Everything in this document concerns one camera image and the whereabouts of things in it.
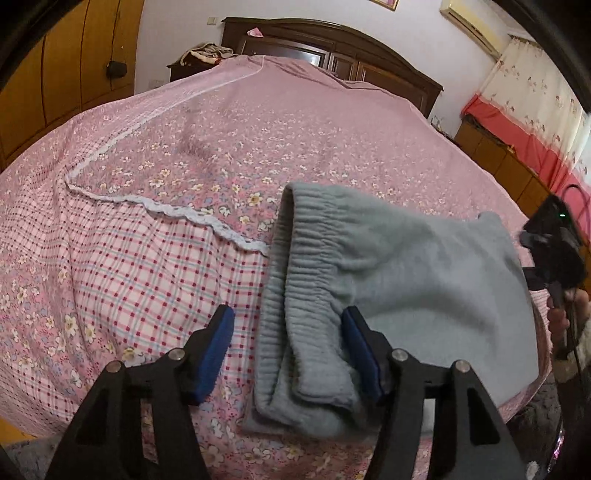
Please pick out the person right hand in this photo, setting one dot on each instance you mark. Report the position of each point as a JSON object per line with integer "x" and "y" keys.
{"x": 559, "y": 319}

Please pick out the wooden cabinet under window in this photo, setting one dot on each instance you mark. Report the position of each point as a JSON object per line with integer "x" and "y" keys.
{"x": 500, "y": 160}

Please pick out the yellow wooden wardrobe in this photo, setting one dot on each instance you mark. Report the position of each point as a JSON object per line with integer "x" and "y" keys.
{"x": 64, "y": 73}

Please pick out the dark nightstand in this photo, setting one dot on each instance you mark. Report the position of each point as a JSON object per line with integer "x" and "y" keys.
{"x": 190, "y": 67}

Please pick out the clothes pile on nightstand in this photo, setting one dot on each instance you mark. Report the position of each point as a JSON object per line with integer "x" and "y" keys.
{"x": 207, "y": 52}

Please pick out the dark wooden headboard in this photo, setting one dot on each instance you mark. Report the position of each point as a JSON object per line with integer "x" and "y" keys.
{"x": 346, "y": 53}

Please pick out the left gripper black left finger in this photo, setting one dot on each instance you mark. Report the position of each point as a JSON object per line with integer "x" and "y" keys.
{"x": 135, "y": 422}

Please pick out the pink floral bedspread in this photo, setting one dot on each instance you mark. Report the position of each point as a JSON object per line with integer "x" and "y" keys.
{"x": 124, "y": 228}

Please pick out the framed wedding photo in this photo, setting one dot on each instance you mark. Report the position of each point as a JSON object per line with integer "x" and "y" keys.
{"x": 389, "y": 4}

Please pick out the wall air conditioner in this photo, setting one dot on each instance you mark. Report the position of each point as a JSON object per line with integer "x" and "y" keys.
{"x": 480, "y": 23}

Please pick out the black wardrobe knob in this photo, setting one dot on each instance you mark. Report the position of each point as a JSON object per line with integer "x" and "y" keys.
{"x": 115, "y": 70}

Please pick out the cream and red curtain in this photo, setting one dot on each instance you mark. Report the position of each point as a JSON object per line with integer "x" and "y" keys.
{"x": 527, "y": 103}

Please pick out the grey pants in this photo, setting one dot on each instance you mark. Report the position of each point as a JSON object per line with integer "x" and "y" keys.
{"x": 443, "y": 289}

